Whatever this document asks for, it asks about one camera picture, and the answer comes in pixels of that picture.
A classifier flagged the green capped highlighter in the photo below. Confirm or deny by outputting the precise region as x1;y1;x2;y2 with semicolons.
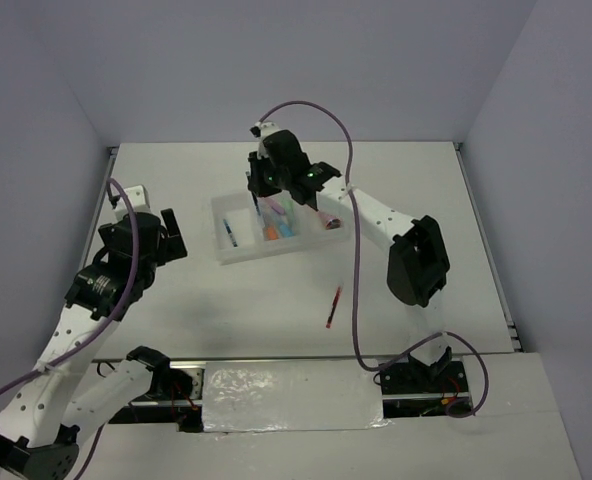
282;200;296;222

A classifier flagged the dark blue pen refill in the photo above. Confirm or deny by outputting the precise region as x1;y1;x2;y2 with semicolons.
251;193;262;218

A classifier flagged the blue highlighter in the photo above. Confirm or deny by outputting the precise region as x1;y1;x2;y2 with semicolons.
275;215;295;238

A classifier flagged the orange capped highlighter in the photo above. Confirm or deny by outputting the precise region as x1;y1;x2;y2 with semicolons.
263;225;279;241

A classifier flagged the pink capped glue bottle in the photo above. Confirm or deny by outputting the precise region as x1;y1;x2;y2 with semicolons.
318;211;343;230

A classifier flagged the red pen refill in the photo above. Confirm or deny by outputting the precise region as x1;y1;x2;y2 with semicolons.
325;284;343;329

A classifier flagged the purple highlighter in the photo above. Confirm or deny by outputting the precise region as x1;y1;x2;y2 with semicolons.
265;197;287;216

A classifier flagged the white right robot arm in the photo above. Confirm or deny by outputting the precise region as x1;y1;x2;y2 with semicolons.
248;121;451;391

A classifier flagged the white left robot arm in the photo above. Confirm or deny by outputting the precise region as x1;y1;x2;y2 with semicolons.
0;209;191;479

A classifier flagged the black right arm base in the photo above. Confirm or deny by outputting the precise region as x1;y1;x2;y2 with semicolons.
373;348;468;397

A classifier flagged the white three-compartment tray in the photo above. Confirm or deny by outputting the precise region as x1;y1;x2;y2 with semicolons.
210;191;351;265

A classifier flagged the silver foil tape sheet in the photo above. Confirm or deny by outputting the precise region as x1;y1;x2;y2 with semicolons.
202;360;388;433

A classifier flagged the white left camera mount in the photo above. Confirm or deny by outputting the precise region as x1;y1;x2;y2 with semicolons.
112;185;151;218

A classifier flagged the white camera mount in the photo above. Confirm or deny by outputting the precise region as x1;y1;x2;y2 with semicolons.
112;185;151;218
250;121;281;151

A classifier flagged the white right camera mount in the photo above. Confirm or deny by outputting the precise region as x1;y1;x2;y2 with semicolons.
250;121;281;151

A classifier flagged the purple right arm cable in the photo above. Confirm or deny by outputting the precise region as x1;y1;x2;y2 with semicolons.
258;101;491;417

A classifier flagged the aluminium left table rail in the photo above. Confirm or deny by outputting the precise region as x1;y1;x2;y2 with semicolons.
80;146;119;267

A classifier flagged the aluminium table edge rail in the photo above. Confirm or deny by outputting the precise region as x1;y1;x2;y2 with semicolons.
453;142;524;353

